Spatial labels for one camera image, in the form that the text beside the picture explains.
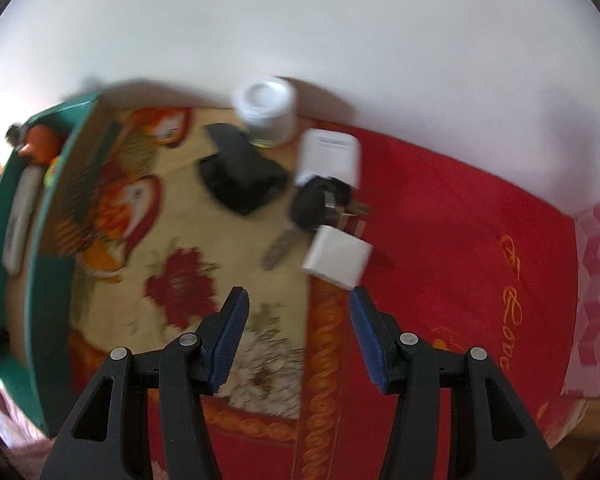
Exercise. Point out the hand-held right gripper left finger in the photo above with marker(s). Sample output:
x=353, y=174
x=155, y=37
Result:
x=230, y=340

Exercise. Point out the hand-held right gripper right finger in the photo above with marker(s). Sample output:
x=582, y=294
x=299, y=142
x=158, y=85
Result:
x=370, y=340

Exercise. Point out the teal cardboard box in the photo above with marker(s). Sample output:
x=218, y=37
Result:
x=35, y=350

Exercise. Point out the white charger plug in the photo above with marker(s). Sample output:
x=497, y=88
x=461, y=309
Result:
x=335, y=257

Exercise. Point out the white power bank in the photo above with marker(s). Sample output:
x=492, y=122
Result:
x=20, y=220

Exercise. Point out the black car key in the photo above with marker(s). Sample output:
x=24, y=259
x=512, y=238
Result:
x=310, y=205

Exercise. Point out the black curved case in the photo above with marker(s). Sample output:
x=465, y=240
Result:
x=240, y=170

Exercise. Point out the white earbuds case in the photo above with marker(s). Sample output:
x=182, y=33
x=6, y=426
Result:
x=330, y=155

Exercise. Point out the orange monkey alarm clock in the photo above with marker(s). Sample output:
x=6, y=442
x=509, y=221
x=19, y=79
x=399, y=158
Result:
x=42, y=142

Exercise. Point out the white jar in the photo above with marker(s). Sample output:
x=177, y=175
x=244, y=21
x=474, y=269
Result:
x=265, y=105

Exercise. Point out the pink fuzzy cloth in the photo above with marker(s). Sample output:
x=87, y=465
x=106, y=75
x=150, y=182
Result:
x=5, y=430

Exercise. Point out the red printed blanket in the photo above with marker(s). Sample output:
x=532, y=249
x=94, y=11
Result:
x=455, y=240

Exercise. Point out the pink patterned box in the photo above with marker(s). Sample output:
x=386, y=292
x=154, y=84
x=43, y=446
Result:
x=595, y=285

